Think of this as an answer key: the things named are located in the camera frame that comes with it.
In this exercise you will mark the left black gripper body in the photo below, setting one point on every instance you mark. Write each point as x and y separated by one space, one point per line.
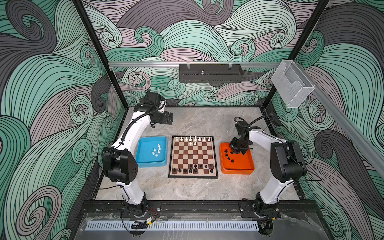
162 118

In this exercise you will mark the white slotted cable duct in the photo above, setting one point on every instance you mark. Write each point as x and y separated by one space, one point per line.
248 226

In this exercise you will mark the orange plastic tray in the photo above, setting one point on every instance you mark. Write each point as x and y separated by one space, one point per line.
235 164

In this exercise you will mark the clear acrylic wall holder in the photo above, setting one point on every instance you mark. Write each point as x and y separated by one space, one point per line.
292 83

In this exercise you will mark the black perforated wall shelf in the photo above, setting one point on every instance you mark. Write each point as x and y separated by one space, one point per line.
211 74

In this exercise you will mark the blue plastic tray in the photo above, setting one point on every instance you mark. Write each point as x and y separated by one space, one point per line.
152 152

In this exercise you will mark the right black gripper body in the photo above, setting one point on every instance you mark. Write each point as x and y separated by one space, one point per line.
238 145

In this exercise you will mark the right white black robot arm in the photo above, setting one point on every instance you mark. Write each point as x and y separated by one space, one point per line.
287 163

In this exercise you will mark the folding chess board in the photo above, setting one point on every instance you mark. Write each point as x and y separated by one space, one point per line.
193 157

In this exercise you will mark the aluminium wall rail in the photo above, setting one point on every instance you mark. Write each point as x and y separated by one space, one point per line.
152 64

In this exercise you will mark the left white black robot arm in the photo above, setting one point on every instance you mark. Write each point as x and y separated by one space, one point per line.
119 164

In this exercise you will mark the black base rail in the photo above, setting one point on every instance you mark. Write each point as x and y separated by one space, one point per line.
163 207

